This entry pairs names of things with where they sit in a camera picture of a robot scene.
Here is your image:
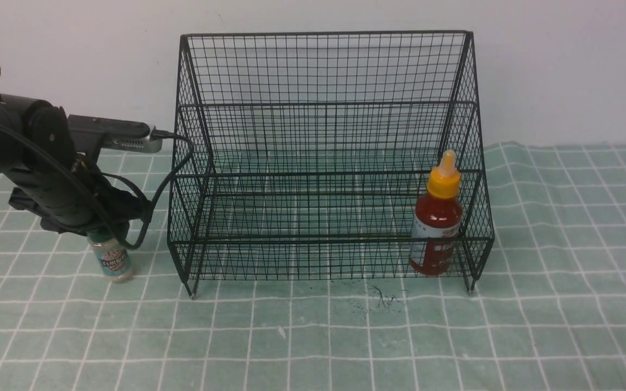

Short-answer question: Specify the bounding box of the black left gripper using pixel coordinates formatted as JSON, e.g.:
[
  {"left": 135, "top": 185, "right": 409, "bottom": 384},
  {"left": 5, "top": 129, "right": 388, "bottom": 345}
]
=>
[{"left": 4, "top": 106, "right": 153, "bottom": 242}]

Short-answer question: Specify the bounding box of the seasoning shaker green cap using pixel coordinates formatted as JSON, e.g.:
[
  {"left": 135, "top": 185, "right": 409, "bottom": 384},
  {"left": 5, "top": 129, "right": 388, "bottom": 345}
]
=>
[{"left": 87, "top": 228, "right": 134, "bottom": 283}]

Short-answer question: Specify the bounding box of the red sauce bottle yellow cap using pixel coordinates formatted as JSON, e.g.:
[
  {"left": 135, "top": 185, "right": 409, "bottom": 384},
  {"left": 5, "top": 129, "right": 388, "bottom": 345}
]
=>
[{"left": 409, "top": 149, "right": 464, "bottom": 276}]

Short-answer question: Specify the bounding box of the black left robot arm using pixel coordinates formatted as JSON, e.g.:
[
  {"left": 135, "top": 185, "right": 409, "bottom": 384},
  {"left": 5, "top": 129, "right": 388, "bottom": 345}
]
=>
[{"left": 0, "top": 94, "right": 161, "bottom": 237}]

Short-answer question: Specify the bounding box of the green checkered tablecloth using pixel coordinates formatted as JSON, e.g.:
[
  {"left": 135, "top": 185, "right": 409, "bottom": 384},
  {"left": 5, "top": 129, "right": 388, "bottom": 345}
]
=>
[{"left": 0, "top": 143, "right": 626, "bottom": 390}]

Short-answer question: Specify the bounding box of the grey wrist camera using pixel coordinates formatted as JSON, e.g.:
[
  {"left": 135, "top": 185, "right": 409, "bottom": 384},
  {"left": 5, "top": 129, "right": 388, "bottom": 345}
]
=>
[{"left": 67, "top": 115, "right": 163, "bottom": 162}]

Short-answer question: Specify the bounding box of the black camera cable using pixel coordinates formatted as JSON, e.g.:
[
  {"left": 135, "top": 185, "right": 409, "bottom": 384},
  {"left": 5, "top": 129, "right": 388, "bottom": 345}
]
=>
[{"left": 0, "top": 34, "right": 195, "bottom": 250}]

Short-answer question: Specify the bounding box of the black wire mesh rack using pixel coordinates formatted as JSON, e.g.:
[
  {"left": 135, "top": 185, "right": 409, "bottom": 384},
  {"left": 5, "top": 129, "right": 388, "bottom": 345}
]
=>
[{"left": 167, "top": 30, "right": 495, "bottom": 295}]

